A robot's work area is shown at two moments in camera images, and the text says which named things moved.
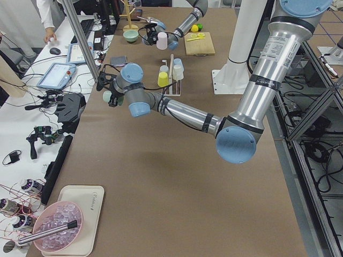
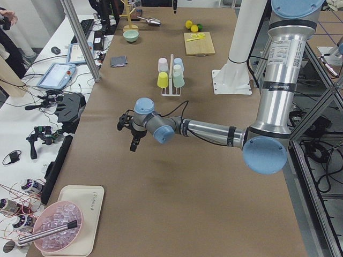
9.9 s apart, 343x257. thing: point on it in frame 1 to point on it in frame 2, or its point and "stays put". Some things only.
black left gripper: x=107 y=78 to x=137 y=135
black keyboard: x=87 y=27 stays put
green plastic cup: x=106 y=97 to x=178 y=77
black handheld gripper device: x=44 y=133 stays put
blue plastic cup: x=178 y=61 stays put
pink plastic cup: x=162 y=43 to x=163 y=65
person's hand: x=49 y=33 to x=13 y=18
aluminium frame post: x=81 y=39 stays put
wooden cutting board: x=199 y=44 stays put
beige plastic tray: x=89 y=198 stays put
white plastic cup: x=177 y=72 stays put
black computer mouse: x=54 y=51 stays put
